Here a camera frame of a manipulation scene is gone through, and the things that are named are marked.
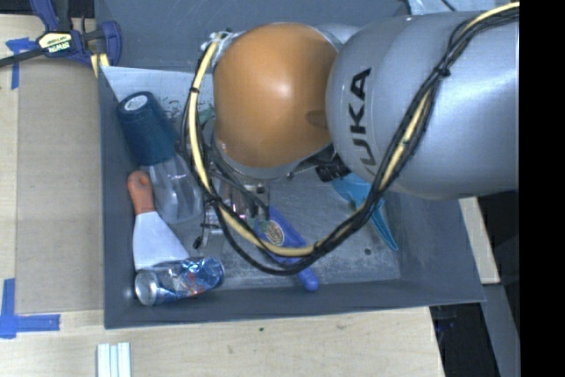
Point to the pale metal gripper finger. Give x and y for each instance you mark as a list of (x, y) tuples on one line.
[(213, 218), (212, 243)]

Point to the clear plastic bottle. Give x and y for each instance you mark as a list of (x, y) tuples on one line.
[(176, 190)]

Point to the crushed blue drink can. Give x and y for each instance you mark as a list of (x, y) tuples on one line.
[(181, 280)]

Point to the orange and white scraper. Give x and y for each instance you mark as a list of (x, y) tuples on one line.
[(154, 234)]

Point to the blue tool with round label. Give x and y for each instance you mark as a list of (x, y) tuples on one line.
[(287, 236)]

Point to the dark blue ribbed cup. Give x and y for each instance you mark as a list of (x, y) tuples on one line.
[(145, 128)]

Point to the light blue plastic piece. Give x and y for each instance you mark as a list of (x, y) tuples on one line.
[(359, 190)]

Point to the pale wood board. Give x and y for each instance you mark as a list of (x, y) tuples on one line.
[(57, 190)]

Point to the grey metal bin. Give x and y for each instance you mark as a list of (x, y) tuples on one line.
[(145, 26)]

